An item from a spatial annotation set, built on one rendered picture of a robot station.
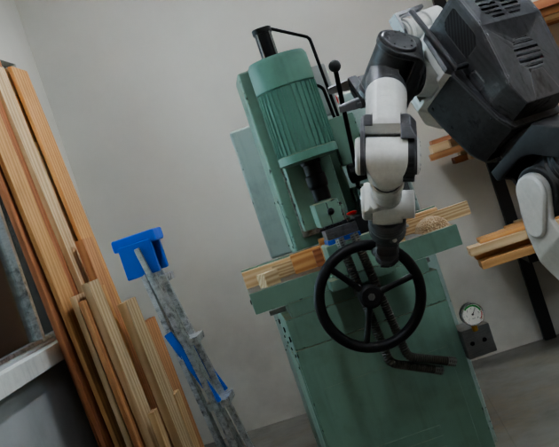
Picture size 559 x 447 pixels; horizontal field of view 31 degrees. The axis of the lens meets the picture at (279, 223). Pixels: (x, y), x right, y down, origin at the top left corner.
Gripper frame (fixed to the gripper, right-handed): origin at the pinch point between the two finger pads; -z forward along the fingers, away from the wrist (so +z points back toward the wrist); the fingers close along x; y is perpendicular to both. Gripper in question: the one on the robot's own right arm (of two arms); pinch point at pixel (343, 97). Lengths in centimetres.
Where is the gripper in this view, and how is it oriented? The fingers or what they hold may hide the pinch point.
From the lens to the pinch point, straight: 282.0
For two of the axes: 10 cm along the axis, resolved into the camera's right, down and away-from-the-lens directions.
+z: 9.5, -3.2, 0.6
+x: 2.5, 5.9, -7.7
